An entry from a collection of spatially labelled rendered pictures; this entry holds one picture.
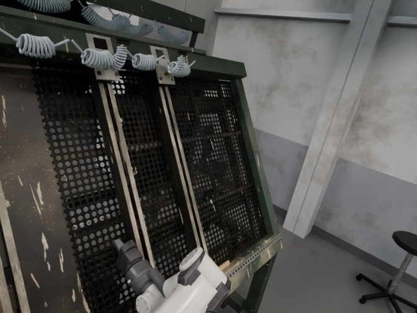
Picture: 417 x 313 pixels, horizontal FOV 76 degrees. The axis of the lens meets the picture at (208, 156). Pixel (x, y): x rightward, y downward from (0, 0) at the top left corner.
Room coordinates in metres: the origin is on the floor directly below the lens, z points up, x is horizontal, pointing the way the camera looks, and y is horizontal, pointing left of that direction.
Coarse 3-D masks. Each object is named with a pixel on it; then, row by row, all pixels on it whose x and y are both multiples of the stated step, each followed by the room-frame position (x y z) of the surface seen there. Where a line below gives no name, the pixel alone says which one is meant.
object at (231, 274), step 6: (270, 240) 1.50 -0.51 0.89; (276, 240) 1.54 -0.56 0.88; (264, 246) 1.43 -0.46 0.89; (270, 246) 1.47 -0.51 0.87; (258, 252) 1.37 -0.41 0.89; (252, 258) 1.31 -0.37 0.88; (240, 264) 1.22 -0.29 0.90; (246, 264) 1.25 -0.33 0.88; (234, 270) 1.17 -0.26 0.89; (240, 270) 1.20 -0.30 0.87; (228, 276) 1.12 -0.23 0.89
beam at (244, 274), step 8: (264, 240) 1.48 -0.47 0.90; (280, 240) 1.59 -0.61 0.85; (256, 248) 1.38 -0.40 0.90; (272, 248) 1.49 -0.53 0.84; (280, 248) 1.55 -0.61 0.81; (240, 256) 1.29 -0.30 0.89; (248, 256) 1.30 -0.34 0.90; (264, 256) 1.40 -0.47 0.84; (232, 264) 1.21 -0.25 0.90; (248, 264) 1.27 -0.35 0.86; (256, 264) 1.32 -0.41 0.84; (224, 272) 1.13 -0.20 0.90; (240, 272) 1.20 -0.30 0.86; (248, 272) 1.25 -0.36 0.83; (232, 280) 1.14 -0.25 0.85; (240, 280) 1.18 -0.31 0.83; (232, 288) 1.11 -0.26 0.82; (208, 312) 0.95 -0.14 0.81
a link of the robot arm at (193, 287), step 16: (192, 256) 0.54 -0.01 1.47; (192, 272) 0.50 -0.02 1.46; (176, 288) 0.48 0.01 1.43; (192, 288) 0.47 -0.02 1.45; (208, 288) 0.48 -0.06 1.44; (224, 288) 0.51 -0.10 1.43; (160, 304) 0.45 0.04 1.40; (176, 304) 0.44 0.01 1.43; (192, 304) 0.44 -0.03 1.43; (208, 304) 0.46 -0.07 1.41
